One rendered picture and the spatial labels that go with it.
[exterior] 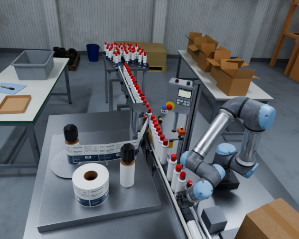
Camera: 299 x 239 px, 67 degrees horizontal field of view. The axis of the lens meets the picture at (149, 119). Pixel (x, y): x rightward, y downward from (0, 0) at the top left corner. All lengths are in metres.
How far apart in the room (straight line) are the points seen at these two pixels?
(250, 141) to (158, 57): 4.61
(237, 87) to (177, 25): 4.15
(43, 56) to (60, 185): 2.45
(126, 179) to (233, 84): 2.05
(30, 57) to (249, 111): 3.13
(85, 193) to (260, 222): 0.86
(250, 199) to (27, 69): 2.75
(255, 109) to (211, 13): 6.06
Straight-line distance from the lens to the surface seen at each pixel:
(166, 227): 1.39
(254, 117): 1.20
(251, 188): 1.75
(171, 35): 6.92
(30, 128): 2.45
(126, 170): 1.36
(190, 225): 1.31
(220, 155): 1.52
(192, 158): 1.15
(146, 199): 1.42
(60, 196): 1.48
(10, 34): 7.36
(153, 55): 5.68
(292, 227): 1.25
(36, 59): 3.70
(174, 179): 1.39
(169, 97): 1.40
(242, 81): 3.09
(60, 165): 1.65
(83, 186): 1.31
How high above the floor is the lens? 1.99
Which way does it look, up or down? 32 degrees down
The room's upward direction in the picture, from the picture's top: 5 degrees clockwise
